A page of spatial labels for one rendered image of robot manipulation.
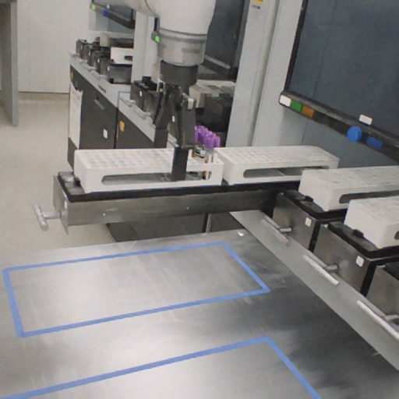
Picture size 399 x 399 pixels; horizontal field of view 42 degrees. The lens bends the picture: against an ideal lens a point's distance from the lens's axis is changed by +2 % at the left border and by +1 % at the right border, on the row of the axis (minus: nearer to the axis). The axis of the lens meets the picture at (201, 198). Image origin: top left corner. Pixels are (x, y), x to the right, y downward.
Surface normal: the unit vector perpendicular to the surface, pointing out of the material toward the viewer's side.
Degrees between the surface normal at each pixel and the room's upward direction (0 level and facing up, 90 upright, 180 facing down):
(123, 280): 0
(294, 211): 90
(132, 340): 0
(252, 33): 90
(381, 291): 90
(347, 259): 90
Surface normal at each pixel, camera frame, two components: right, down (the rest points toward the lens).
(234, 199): 0.44, 0.42
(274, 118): -0.89, 0.06
